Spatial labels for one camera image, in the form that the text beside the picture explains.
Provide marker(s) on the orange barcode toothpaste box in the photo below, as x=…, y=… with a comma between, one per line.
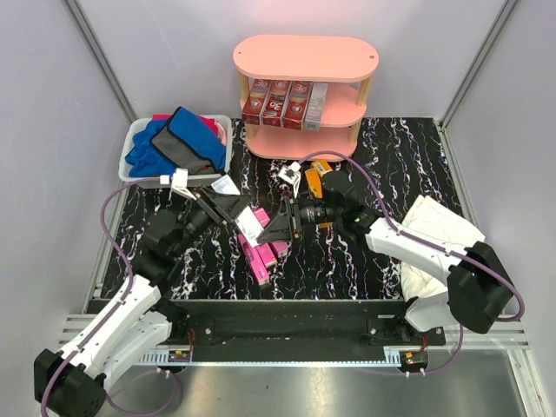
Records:
x=321, y=167

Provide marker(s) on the pink beyou box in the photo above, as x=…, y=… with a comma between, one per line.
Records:
x=276, y=231
x=266, y=254
x=255, y=262

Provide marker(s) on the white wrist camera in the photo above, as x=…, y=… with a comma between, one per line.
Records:
x=291, y=174
x=178, y=183

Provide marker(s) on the pink BeYou box back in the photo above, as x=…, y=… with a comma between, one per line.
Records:
x=276, y=231

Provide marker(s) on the grey Protefix toothpaste box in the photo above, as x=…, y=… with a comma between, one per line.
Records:
x=315, y=107

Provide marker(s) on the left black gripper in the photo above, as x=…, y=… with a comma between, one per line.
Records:
x=228, y=205

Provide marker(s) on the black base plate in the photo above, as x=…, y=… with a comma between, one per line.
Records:
x=292, y=330

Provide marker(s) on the silver grey toothpaste box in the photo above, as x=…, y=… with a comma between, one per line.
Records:
x=244, y=216

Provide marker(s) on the white crumpled cloth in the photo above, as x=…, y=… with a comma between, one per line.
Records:
x=430, y=218

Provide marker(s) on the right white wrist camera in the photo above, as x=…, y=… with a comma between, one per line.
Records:
x=291, y=174

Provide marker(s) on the red 3D toothpaste box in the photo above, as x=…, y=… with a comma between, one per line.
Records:
x=276, y=102
x=297, y=105
x=255, y=102

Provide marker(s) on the pink BeYou box front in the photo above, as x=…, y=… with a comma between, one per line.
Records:
x=255, y=262

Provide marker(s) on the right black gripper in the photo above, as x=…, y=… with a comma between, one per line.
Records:
x=281, y=227

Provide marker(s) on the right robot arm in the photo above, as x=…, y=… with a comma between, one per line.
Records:
x=477, y=287

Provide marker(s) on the pink BeYou box middle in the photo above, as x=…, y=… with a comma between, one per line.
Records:
x=266, y=254

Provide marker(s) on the blue cloth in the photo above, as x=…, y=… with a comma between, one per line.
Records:
x=144, y=160

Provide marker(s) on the pink cloth in basket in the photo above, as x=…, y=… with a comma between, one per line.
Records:
x=216, y=127

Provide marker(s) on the orange R&O toothpaste box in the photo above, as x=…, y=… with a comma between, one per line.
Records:
x=314, y=183

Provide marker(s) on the pink three-tier shelf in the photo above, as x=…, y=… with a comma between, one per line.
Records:
x=346, y=64

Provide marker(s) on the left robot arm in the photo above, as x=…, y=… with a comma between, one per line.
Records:
x=76, y=379

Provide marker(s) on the grey black-trimmed cloth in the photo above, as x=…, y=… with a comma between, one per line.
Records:
x=188, y=143

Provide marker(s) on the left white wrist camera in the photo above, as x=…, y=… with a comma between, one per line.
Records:
x=178, y=183

